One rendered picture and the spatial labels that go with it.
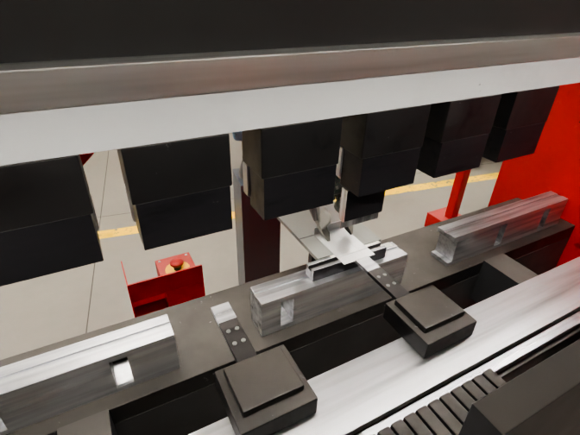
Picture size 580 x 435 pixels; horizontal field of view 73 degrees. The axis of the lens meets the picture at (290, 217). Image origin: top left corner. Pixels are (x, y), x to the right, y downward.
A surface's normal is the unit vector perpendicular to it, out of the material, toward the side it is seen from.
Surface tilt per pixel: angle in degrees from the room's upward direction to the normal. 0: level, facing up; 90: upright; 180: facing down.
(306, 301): 90
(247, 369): 0
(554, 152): 90
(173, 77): 90
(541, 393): 0
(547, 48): 90
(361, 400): 0
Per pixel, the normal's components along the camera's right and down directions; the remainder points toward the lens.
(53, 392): 0.47, 0.47
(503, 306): 0.03, -0.85
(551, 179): -0.88, 0.22
